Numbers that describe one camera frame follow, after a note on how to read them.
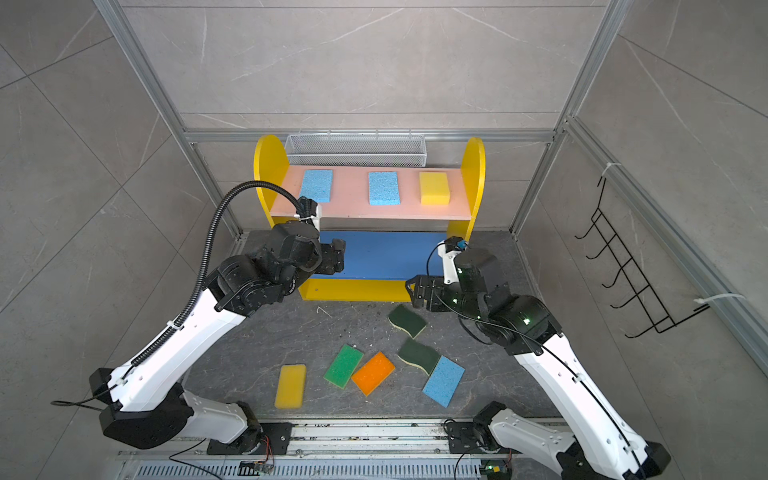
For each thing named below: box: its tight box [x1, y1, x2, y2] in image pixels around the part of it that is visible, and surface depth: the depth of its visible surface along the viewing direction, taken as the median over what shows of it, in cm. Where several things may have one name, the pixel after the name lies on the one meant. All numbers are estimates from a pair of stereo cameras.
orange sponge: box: [351, 352, 396, 397], surface depth 85 cm
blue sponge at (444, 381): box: [422, 355, 466, 408], surface depth 83 cm
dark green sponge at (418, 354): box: [397, 339, 441, 376], surface depth 88 cm
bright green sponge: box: [323, 344, 364, 390], surface depth 85 cm
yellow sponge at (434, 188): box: [419, 172, 451, 205], surface depth 73 cm
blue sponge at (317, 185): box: [300, 169, 333, 203], surface depth 76 cm
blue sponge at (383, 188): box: [368, 171, 401, 206], surface depth 74 cm
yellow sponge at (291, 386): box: [275, 364, 307, 409], surface depth 83 cm
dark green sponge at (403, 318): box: [388, 304, 427, 340], surface depth 95 cm
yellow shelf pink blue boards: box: [254, 135, 486, 301], surface depth 73 cm
